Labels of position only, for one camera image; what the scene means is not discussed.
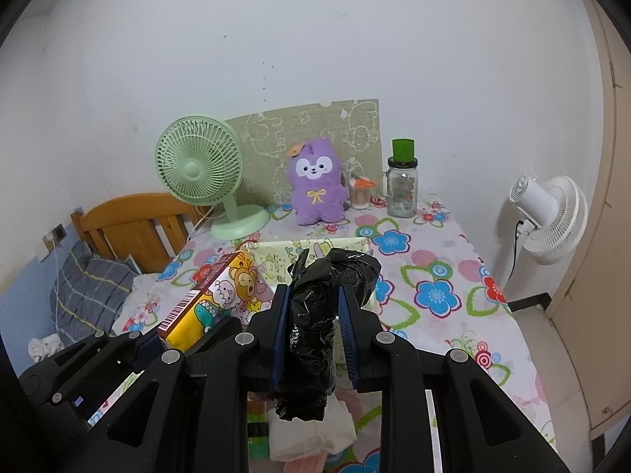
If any yellow cartoon snack box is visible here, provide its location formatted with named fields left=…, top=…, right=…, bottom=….
left=157, top=251, right=274, bottom=351

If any yellow cartoon storage box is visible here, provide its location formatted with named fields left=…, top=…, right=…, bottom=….
left=242, top=237, right=371, bottom=287

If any beige door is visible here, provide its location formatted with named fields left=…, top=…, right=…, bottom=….
left=547, top=0, right=630, bottom=439

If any purple plush toy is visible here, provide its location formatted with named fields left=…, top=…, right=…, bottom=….
left=287, top=138, right=350, bottom=226

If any floral tablecloth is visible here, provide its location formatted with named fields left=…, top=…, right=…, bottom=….
left=112, top=197, right=560, bottom=472

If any green patterned cardboard sheet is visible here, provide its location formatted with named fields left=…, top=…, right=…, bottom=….
left=228, top=99, right=383, bottom=206

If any glass jar green lid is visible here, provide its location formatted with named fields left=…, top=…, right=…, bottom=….
left=385, top=138, right=418, bottom=218

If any grey plaid pillow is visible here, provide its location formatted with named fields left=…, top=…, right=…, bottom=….
left=50, top=241, right=140, bottom=346

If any pink packet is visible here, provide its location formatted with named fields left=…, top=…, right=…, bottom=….
left=282, top=452, right=327, bottom=473

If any wooden bed headboard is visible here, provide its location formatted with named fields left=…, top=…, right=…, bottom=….
left=71, top=192, right=202, bottom=274

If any white tissue pack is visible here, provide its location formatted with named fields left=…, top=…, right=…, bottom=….
left=266, top=394, right=357, bottom=462

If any green desk fan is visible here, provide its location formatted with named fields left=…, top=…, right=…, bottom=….
left=154, top=115, right=269, bottom=241

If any white standing fan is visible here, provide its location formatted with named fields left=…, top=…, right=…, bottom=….
left=508, top=175, right=588, bottom=266

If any cotton swab container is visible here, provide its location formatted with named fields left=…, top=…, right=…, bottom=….
left=349, top=174, right=375, bottom=209

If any black plastic bag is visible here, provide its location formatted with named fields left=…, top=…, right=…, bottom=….
left=275, top=248, right=381, bottom=422

